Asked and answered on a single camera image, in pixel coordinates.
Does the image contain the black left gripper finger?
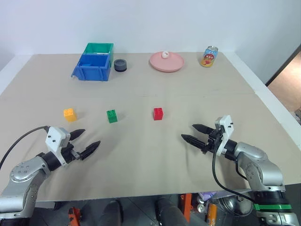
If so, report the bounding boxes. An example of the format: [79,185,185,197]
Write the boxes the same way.
[79,140,102,161]
[69,128,86,142]

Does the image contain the beige table cloth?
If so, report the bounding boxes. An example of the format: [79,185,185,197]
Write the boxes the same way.
[0,52,301,202]

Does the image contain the silver metal bowl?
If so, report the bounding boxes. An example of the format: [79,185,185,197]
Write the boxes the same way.
[217,191,254,216]

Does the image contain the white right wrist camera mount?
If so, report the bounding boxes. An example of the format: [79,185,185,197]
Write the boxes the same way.
[214,115,235,156]

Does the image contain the yellow toy block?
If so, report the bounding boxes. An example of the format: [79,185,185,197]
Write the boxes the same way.
[63,108,78,123]

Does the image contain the blue plastic bin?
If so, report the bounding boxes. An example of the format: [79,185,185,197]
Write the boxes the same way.
[71,54,111,82]

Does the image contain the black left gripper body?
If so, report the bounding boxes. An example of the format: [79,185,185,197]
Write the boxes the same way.
[60,141,82,164]

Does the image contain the green plastic bin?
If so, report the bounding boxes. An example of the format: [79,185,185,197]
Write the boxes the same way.
[83,42,114,67]

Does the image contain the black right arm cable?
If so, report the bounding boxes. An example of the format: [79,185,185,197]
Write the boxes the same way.
[212,148,256,203]

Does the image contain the orange metal stand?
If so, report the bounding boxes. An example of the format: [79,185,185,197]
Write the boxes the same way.
[180,193,192,223]
[67,206,86,226]

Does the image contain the green toy block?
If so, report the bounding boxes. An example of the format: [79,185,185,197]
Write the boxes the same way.
[106,109,119,123]

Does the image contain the orange drink can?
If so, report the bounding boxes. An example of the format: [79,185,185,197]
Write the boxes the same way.
[206,203,218,225]

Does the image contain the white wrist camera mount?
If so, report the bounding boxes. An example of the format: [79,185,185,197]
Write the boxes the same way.
[214,115,235,156]
[45,126,71,166]

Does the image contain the dark rounded robot leg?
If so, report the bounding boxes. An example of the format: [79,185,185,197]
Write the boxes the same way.
[154,197,189,226]
[98,200,124,226]

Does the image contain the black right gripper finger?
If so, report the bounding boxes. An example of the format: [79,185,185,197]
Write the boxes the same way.
[181,134,209,150]
[192,124,214,136]

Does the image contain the red toy block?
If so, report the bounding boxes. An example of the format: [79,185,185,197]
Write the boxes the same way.
[153,107,164,121]

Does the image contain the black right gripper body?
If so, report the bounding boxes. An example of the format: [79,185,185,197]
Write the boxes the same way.
[202,128,223,155]

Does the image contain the yellow drink can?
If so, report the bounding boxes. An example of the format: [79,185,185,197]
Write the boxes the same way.
[201,45,219,68]

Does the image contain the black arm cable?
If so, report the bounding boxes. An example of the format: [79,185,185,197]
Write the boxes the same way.
[0,126,50,170]
[212,148,256,203]

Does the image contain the pink plate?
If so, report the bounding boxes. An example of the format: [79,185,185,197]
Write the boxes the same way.
[149,52,185,73]

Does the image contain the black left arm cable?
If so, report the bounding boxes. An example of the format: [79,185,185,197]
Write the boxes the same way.
[0,126,50,170]

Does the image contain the dark grey round container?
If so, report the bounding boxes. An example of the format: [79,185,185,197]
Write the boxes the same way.
[113,59,128,73]

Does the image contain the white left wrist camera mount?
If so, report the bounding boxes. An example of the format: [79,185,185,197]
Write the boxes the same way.
[45,126,71,166]

